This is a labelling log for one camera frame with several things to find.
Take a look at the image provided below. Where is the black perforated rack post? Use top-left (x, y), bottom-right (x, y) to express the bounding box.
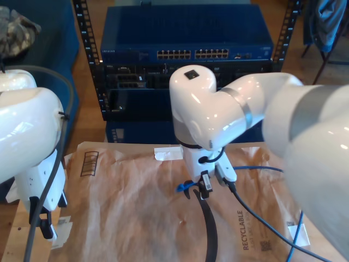
top-left (72, 0), bottom-right (110, 121)
top-left (271, 0), bottom-right (302, 74)

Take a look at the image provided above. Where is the black rack server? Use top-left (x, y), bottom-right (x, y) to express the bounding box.
top-left (91, 60), bottom-right (274, 91)

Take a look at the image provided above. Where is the camouflage cloth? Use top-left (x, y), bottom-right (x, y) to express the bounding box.
top-left (0, 5), bottom-right (42, 59)

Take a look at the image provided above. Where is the black camera cable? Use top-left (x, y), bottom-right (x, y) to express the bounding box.
top-left (225, 181), bottom-right (335, 262)

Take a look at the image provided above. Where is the short black wrist cable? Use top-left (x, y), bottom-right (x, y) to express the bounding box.
top-left (198, 146), bottom-right (227, 164)

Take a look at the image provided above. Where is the blue-grey garment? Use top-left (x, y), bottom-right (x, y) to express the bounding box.
top-left (304, 0), bottom-right (347, 54)

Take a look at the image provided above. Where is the blue box under rack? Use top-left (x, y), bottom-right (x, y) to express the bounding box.
top-left (105, 120), bottom-right (267, 144)

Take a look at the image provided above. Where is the long white tape strip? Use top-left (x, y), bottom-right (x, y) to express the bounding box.
top-left (154, 146), bottom-right (183, 161)

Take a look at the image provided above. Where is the thick grey cable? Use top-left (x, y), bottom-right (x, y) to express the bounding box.
top-left (0, 64), bottom-right (75, 262)

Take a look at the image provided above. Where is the blue network cable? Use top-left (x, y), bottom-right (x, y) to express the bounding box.
top-left (176, 165), bottom-right (305, 262)

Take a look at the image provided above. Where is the blue sofa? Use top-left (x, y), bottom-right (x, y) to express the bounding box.
top-left (0, 0), bottom-right (80, 204)

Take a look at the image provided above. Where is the white shipping label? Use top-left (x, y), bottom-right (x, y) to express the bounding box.
top-left (51, 217), bottom-right (74, 249)

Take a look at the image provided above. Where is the dark metal chair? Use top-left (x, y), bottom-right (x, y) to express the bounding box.
top-left (301, 16), bottom-right (349, 86)

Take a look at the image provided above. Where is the blue network switch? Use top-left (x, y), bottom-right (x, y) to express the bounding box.
top-left (100, 4), bottom-right (274, 64)

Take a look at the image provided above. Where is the brown paper mailer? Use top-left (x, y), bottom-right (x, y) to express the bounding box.
top-left (49, 140), bottom-right (314, 262)

